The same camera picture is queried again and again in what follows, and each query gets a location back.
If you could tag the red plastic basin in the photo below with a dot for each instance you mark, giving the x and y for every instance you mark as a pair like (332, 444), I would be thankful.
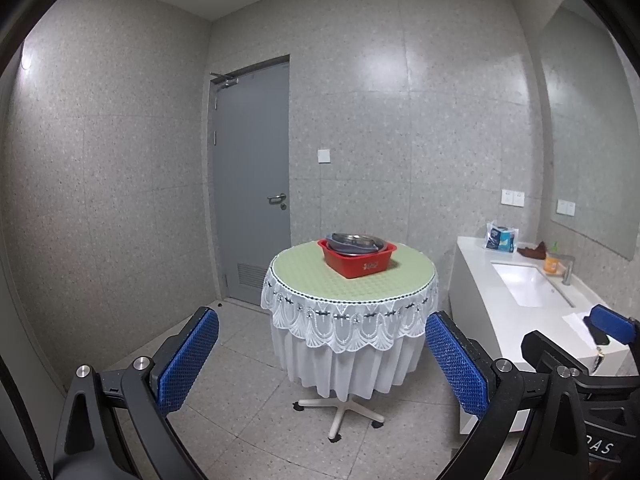
(360, 262)

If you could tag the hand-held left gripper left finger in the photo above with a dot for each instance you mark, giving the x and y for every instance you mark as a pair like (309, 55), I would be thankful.
(187, 360)

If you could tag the metal faucet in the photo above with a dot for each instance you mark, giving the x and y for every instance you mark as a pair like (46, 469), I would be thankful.
(567, 267)

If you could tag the white sink counter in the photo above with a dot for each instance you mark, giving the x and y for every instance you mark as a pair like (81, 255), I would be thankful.
(475, 280)

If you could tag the wall mirror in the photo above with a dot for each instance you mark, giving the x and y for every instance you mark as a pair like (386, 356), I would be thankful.
(590, 135)

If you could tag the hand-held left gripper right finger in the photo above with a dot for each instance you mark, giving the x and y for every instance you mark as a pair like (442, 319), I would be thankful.
(456, 367)

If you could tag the door closer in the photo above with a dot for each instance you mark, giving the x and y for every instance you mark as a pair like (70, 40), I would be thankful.
(224, 80)

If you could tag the brown cloth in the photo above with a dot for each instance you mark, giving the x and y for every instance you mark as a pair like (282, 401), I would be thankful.
(532, 251)

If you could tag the white lace tablecloth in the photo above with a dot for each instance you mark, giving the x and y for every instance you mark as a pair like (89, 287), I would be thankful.
(345, 350)

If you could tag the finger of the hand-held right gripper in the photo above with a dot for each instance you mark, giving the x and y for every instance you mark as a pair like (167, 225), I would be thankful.
(614, 322)
(550, 352)

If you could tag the white light switch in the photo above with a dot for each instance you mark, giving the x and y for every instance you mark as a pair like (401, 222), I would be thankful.
(324, 155)

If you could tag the orange soap bottle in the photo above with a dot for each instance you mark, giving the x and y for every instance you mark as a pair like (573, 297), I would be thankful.
(551, 262)

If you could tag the white table base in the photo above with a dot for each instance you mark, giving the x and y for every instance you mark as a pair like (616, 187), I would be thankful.
(345, 412)

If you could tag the white sink basin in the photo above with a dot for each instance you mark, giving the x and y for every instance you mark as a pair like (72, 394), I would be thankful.
(530, 282)

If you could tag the white wall socket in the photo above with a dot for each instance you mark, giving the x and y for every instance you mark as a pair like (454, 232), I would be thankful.
(512, 197)

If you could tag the blue tissue packet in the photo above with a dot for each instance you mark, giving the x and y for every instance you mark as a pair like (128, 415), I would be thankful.
(501, 237)

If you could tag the door vent grille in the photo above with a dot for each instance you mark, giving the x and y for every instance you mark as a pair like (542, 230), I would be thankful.
(251, 275)

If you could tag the grey door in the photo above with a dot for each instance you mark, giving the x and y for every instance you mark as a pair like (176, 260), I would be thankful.
(250, 160)

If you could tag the stainless steel bowl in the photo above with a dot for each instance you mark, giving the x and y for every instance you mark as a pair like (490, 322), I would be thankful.
(355, 242)

